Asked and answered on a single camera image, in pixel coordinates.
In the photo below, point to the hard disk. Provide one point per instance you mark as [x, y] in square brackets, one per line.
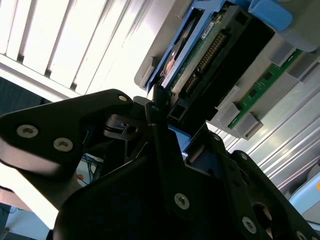
[192, 60]

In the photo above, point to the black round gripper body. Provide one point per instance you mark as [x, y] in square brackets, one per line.
[112, 212]

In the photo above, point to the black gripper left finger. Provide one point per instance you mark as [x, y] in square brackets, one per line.
[50, 130]

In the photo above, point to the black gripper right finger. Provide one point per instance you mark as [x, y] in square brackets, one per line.
[250, 190]

